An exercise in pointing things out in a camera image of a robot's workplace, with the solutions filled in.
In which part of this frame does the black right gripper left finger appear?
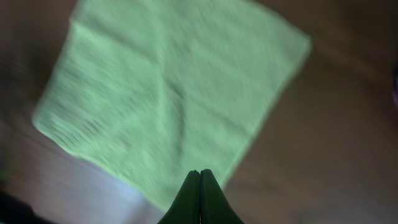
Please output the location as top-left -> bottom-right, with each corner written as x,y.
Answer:
158,170 -> 200,224

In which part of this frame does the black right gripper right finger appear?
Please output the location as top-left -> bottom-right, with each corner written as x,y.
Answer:
200,169 -> 244,224

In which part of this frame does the light green cloth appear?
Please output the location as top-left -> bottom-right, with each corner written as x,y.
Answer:
33,0 -> 311,210

